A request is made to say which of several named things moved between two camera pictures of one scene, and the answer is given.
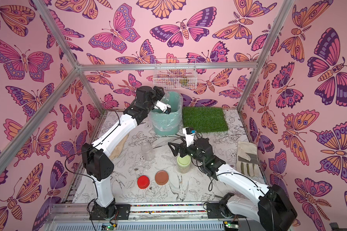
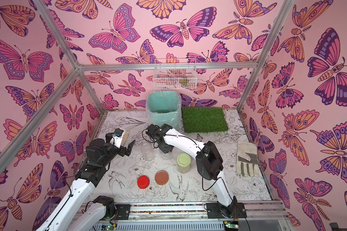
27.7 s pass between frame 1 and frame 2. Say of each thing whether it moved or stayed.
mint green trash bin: stayed
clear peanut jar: stayed
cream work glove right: stayed
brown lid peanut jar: moved
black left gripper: moved
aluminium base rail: stayed
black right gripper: moved
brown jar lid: stayed
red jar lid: stayed
